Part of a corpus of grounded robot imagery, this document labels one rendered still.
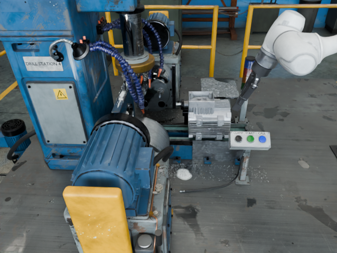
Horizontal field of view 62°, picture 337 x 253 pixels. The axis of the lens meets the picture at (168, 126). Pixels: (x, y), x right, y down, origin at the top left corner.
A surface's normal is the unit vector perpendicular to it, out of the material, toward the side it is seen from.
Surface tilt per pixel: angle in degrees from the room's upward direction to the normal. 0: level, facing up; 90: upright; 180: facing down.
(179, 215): 0
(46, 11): 90
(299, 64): 96
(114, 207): 90
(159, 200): 0
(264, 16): 90
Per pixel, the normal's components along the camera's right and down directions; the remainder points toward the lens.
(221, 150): -0.07, 0.58
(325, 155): -0.03, -0.81
